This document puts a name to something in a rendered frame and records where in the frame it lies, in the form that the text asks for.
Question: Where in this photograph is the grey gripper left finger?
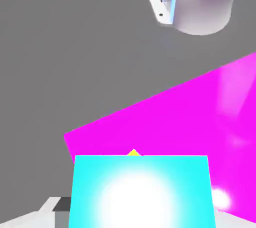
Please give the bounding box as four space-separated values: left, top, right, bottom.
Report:
0 196 72 228

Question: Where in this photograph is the small yellow cube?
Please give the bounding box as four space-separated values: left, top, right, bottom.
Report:
127 148 142 156

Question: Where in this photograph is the large magenta box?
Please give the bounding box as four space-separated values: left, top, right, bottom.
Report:
63 52 256 223

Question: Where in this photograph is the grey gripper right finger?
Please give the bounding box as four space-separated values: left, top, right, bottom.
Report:
213 207 256 228

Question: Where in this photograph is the small cyan cube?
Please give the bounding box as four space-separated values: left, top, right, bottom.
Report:
68 154 217 228

